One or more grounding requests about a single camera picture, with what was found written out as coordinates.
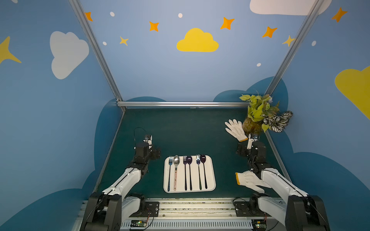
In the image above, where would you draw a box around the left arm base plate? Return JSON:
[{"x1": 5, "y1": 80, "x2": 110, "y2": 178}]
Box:
[{"x1": 130, "y1": 201, "x2": 160, "y2": 217}]

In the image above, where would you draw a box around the white glove far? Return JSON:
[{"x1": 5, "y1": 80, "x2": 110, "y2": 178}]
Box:
[{"x1": 225, "y1": 119, "x2": 248, "y2": 142}]

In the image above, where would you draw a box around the horizontal aluminium frame rail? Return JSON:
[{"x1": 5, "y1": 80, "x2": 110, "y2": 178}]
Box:
[{"x1": 117, "y1": 101, "x2": 249, "y2": 107}]

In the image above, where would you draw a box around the white tray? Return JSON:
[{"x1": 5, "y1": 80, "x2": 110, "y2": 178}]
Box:
[{"x1": 163, "y1": 155, "x2": 216, "y2": 193}]

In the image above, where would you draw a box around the blue fork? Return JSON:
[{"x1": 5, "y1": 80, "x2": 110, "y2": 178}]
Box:
[{"x1": 167, "y1": 156, "x2": 173, "y2": 192}]

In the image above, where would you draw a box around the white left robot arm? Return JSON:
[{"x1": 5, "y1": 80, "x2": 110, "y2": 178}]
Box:
[{"x1": 80, "y1": 140, "x2": 161, "y2": 231}]

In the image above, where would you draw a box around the right aluminium frame post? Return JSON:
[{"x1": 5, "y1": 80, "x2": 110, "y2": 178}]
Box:
[{"x1": 265, "y1": 0, "x2": 325, "y2": 95}]

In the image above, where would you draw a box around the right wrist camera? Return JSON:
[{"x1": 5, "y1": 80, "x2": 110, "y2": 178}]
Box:
[{"x1": 247, "y1": 133, "x2": 259, "y2": 150}]

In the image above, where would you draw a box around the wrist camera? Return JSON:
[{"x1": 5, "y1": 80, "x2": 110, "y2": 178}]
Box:
[
  {"x1": 143, "y1": 135, "x2": 152, "y2": 145},
  {"x1": 247, "y1": 133, "x2": 259, "y2": 150}
]

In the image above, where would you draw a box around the aluminium frame post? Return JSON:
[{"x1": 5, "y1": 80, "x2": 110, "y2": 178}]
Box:
[
  {"x1": 265, "y1": 0, "x2": 325, "y2": 95},
  {"x1": 69, "y1": 0, "x2": 126, "y2": 113}
]

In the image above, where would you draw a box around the silver spoon pink handle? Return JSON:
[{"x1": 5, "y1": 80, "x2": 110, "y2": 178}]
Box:
[{"x1": 173, "y1": 155, "x2": 180, "y2": 191}]

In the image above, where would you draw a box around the front aluminium rail base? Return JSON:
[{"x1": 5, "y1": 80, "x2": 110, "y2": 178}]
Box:
[{"x1": 77, "y1": 197, "x2": 280, "y2": 231}]

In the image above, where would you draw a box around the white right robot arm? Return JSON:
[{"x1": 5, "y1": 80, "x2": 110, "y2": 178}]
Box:
[{"x1": 236, "y1": 139, "x2": 330, "y2": 231}]

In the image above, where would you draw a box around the green potted plant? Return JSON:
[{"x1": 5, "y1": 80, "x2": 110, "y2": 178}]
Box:
[{"x1": 239, "y1": 94, "x2": 280, "y2": 134}]

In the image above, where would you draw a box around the zebra striped cloth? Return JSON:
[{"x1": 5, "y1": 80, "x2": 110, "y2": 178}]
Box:
[{"x1": 261, "y1": 111, "x2": 293, "y2": 133}]

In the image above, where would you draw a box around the white glove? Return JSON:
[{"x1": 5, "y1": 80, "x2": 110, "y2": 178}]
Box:
[
  {"x1": 235, "y1": 170, "x2": 271, "y2": 193},
  {"x1": 225, "y1": 119, "x2": 248, "y2": 142}
]

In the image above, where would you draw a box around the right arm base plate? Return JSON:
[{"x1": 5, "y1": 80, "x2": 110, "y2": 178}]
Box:
[{"x1": 232, "y1": 200, "x2": 271, "y2": 218}]

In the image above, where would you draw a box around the purple spoon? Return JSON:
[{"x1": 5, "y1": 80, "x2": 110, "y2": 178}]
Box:
[
  {"x1": 200, "y1": 155, "x2": 208, "y2": 189},
  {"x1": 187, "y1": 156, "x2": 193, "y2": 190}
]

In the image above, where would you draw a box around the left aluminium frame post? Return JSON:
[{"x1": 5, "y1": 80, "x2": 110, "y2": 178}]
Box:
[{"x1": 69, "y1": 0, "x2": 126, "y2": 113}]

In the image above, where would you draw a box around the white glove near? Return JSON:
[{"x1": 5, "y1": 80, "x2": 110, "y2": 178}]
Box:
[{"x1": 235, "y1": 170, "x2": 271, "y2": 193}]

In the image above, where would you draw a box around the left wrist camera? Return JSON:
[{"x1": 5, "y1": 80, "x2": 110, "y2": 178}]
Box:
[{"x1": 143, "y1": 135, "x2": 152, "y2": 145}]

